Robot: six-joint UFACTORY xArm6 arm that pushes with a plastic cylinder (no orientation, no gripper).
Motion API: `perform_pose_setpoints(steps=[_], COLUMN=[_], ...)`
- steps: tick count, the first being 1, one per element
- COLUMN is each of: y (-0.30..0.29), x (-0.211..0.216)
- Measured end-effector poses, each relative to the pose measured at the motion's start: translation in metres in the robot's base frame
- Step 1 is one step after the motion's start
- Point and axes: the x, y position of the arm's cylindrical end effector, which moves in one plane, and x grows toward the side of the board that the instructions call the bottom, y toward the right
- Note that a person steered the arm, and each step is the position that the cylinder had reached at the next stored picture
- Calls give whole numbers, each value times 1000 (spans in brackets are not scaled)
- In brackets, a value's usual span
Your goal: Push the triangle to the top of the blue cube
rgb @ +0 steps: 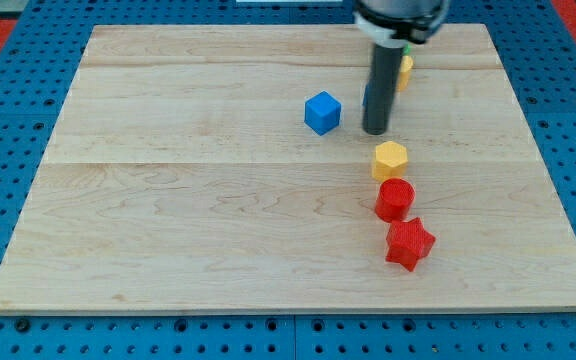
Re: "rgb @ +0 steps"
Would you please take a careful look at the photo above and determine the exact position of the light wooden board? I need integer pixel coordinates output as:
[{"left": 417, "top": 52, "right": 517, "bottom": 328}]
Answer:
[{"left": 0, "top": 24, "right": 576, "bottom": 316}]

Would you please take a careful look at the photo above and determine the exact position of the red cylinder block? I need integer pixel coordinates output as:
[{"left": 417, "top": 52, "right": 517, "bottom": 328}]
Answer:
[{"left": 375, "top": 178, "right": 415, "bottom": 222}]

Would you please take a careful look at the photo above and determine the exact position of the blue cube block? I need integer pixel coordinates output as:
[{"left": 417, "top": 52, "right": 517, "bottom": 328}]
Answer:
[{"left": 304, "top": 91, "right": 342, "bottom": 136}]

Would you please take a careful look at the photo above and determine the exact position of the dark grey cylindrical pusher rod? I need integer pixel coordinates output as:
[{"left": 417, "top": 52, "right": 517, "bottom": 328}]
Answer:
[{"left": 362, "top": 44, "right": 403, "bottom": 135}]

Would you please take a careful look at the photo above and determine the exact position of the yellow block behind rod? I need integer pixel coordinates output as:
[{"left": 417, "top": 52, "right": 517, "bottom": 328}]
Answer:
[{"left": 396, "top": 55, "right": 414, "bottom": 92}]

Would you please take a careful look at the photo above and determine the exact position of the yellow hexagon block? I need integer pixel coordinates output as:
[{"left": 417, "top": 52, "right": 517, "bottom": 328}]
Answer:
[{"left": 371, "top": 141, "right": 408, "bottom": 183}]

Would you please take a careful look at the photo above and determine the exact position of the red star block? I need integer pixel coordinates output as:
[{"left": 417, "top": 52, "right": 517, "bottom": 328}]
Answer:
[{"left": 385, "top": 217, "right": 436, "bottom": 272}]

